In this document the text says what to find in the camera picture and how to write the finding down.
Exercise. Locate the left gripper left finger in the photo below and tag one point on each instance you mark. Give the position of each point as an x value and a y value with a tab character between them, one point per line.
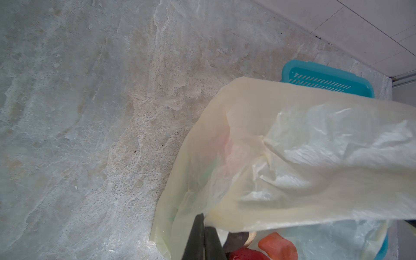
194	249

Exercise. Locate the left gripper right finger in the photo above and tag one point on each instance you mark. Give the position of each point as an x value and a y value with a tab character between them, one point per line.
212	245

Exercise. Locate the red dragon fruit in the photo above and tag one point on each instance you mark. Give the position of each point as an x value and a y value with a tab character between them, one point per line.
247	254

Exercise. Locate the pale yellow plastic bag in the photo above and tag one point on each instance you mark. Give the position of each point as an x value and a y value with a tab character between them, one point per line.
327	170

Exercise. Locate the dark round fruit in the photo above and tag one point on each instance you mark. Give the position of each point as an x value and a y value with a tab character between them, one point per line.
235	241

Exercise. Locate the orange red fruit piece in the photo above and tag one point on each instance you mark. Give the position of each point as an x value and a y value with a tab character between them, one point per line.
278	248

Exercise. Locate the teal plastic basket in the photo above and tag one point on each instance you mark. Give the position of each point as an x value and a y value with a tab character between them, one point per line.
314	75

